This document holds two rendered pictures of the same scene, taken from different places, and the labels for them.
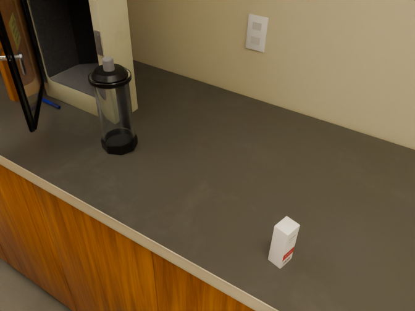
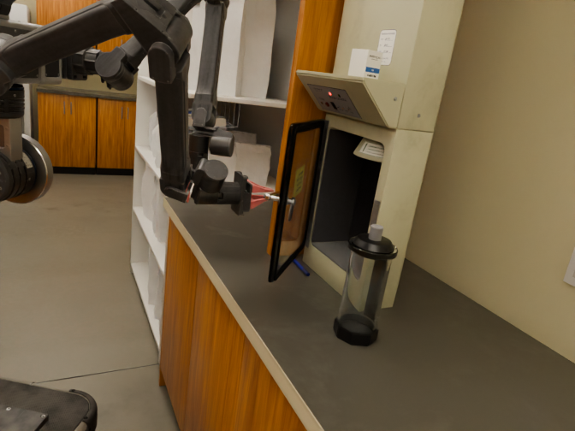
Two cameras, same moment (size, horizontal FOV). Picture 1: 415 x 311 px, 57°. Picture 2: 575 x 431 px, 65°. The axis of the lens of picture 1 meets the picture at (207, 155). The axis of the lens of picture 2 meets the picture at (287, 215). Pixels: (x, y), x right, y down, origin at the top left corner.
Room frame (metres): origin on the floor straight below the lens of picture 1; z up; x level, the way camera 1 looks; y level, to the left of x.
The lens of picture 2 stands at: (-0.01, -0.05, 1.49)
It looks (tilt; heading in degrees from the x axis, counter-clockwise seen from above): 17 degrees down; 30
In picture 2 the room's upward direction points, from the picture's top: 8 degrees clockwise
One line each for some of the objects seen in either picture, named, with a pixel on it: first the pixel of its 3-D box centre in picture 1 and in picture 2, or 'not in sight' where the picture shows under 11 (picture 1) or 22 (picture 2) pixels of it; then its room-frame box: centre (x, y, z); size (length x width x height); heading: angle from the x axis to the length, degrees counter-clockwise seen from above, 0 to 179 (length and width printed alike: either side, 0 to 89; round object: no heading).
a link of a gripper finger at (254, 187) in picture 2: not in sight; (256, 195); (0.90, 0.59, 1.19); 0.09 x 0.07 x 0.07; 149
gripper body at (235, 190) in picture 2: not in sight; (229, 192); (0.84, 0.63, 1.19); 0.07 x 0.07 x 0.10; 59
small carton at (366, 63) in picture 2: not in sight; (364, 64); (1.00, 0.40, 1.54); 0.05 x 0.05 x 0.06; 72
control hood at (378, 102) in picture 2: not in sight; (341, 97); (1.03, 0.46, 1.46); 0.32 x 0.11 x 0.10; 59
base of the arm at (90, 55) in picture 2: not in sight; (87, 61); (0.86, 1.23, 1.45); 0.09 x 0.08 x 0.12; 26
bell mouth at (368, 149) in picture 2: not in sight; (388, 148); (1.16, 0.36, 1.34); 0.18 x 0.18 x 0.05
